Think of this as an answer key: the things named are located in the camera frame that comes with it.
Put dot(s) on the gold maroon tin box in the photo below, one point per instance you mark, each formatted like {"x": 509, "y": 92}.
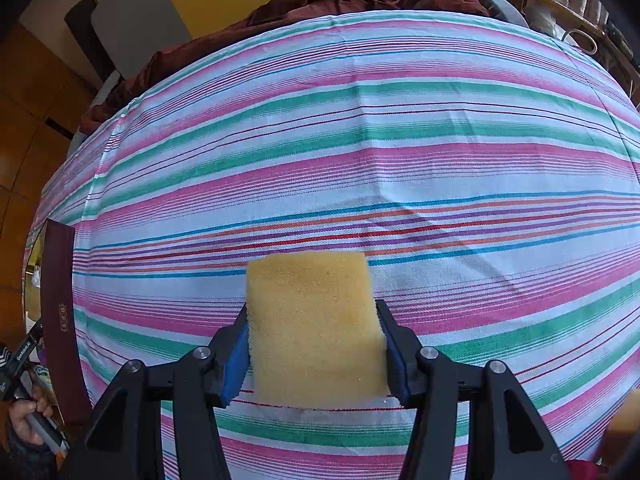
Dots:
{"x": 60, "y": 310}

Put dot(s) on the wooden wardrobe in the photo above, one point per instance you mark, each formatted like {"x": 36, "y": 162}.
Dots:
{"x": 25, "y": 135}

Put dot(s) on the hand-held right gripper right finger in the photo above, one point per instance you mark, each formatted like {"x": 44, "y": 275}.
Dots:
{"x": 397, "y": 375}

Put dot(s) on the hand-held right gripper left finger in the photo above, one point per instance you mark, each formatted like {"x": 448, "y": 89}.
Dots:
{"x": 235, "y": 365}

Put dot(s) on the person's left hand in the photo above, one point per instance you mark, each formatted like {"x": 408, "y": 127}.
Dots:
{"x": 22, "y": 417}

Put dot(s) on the yellow sponge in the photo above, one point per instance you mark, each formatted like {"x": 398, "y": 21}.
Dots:
{"x": 315, "y": 325}
{"x": 625, "y": 422}

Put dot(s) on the person's left forearm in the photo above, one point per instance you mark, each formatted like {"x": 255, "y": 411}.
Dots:
{"x": 25, "y": 460}

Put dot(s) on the striped tablecloth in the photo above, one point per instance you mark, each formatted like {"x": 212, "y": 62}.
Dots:
{"x": 350, "y": 160}

